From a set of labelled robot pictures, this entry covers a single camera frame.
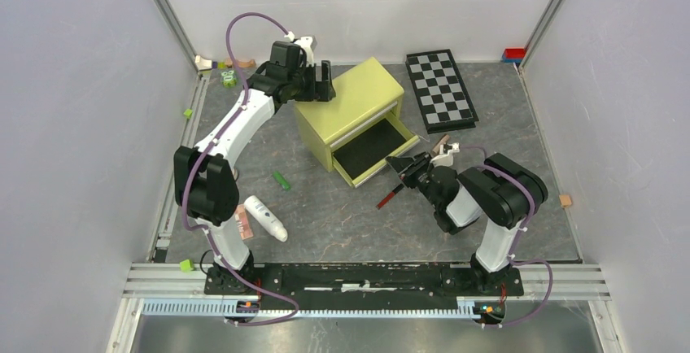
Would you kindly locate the black white chessboard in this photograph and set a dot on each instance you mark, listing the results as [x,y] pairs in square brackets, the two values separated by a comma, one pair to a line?
[440,91]

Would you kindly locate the red black lip pencil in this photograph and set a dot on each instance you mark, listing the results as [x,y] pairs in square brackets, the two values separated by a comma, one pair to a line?
[390,196]

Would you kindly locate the white lotion tube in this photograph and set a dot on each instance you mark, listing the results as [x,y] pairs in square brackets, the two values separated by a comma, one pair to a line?
[267,220]

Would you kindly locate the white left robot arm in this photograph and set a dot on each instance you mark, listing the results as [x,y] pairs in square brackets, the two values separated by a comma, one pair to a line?
[204,183]

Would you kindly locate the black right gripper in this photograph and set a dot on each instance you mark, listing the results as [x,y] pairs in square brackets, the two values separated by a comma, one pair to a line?
[421,161]

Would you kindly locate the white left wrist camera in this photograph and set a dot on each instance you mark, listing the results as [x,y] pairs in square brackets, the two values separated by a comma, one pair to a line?
[306,43]

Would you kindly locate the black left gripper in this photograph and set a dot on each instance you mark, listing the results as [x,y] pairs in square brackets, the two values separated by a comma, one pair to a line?
[320,91]

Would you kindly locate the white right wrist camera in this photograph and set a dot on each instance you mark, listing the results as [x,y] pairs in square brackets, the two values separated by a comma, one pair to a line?
[445,156]

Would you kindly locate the green cube near rail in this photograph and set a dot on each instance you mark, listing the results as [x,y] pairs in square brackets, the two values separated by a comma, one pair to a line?
[187,265]

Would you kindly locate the wooden arch blocks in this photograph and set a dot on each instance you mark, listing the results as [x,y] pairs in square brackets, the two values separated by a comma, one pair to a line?
[203,64]

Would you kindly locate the small wooden cube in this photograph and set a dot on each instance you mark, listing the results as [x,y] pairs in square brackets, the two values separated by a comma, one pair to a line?
[565,200]

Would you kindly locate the green lipstick tube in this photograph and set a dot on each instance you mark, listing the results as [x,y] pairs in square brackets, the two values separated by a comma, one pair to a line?
[281,180]

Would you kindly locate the green drawer cabinet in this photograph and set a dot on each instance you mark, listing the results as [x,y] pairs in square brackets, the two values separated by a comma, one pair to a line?
[360,127]

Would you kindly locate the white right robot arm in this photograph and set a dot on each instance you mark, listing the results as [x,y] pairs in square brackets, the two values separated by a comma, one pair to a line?
[500,189]

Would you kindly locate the eyeshadow palette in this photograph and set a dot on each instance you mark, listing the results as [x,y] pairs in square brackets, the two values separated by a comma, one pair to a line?
[243,224]

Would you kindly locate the red blue blocks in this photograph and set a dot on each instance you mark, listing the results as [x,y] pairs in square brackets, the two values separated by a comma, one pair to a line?
[513,55]

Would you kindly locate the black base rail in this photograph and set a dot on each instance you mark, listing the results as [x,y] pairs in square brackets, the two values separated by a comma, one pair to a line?
[375,286]

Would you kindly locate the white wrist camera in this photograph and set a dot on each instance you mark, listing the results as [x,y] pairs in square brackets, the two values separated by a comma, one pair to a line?
[445,156]
[306,43]

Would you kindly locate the green owl toy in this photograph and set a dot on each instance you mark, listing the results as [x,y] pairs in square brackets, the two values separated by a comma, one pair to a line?
[228,78]

